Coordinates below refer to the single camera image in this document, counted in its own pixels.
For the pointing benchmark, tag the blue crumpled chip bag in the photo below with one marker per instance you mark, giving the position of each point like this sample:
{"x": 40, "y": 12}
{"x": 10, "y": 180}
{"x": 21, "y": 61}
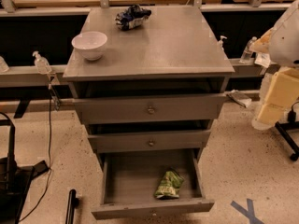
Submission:
{"x": 132, "y": 17}

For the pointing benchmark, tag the clear pump bottle behind cabinet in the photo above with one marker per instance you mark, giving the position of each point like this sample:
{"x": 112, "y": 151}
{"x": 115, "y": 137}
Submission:
{"x": 221, "y": 41}

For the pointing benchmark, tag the white ceramic bowl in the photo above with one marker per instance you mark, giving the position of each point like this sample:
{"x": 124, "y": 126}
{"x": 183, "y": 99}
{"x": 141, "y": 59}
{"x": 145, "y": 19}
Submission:
{"x": 90, "y": 45}

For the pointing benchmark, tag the black bar on floor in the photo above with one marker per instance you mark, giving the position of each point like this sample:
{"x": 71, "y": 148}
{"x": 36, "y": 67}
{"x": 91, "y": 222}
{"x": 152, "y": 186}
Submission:
{"x": 73, "y": 202}

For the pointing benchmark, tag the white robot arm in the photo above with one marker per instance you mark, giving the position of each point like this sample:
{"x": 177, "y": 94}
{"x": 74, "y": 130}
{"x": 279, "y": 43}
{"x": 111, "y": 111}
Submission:
{"x": 281, "y": 42}

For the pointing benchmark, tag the clear sanitizer pump bottle left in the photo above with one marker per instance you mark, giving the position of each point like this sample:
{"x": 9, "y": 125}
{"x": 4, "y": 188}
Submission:
{"x": 41, "y": 63}

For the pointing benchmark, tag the blue tape cross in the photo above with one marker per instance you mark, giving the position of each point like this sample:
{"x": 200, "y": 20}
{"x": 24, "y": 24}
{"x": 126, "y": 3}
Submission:
{"x": 248, "y": 211}

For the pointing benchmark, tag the green jalapeno chip bag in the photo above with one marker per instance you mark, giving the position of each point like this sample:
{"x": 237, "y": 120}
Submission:
{"x": 169, "y": 186}

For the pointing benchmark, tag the grey top drawer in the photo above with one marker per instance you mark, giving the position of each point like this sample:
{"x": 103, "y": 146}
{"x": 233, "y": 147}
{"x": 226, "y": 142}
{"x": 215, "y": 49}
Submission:
{"x": 149, "y": 108}

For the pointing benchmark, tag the grey open bottom drawer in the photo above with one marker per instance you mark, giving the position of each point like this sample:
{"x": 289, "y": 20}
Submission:
{"x": 130, "y": 180}

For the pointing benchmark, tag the clear water bottle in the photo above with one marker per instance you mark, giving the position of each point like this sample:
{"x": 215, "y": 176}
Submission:
{"x": 247, "y": 52}

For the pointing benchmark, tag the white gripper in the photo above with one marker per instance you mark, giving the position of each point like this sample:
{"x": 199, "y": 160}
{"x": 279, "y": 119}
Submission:
{"x": 286, "y": 45}

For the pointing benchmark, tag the grey drawer cabinet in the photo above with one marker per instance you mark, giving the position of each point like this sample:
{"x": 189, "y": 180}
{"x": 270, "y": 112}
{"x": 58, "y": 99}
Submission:
{"x": 173, "y": 53}

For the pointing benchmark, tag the grey middle drawer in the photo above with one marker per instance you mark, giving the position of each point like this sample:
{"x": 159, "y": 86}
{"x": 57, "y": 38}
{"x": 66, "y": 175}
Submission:
{"x": 125, "y": 142}

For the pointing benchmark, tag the grey cloth on ledge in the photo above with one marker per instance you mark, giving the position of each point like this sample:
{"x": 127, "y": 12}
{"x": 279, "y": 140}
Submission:
{"x": 240, "y": 98}

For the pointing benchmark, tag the black wheeled stand leg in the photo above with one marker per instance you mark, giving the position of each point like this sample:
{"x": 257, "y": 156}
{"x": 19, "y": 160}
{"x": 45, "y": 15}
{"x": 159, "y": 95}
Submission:
{"x": 291, "y": 124}

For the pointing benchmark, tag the black stand base left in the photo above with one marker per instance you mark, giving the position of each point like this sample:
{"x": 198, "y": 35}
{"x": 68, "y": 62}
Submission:
{"x": 15, "y": 181}

